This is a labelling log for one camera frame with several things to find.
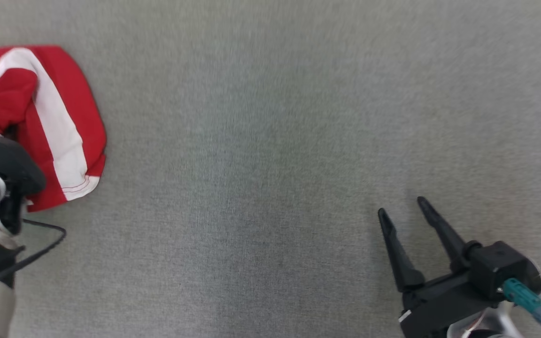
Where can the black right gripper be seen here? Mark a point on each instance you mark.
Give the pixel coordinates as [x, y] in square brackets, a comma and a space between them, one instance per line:
[439, 305]

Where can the red shorts with number 23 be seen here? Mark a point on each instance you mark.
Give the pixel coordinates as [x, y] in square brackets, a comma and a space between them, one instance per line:
[78, 94]

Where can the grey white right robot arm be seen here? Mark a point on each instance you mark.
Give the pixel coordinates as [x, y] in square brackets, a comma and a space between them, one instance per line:
[491, 324]

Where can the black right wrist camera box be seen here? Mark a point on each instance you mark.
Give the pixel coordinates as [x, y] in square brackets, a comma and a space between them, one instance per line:
[498, 267]

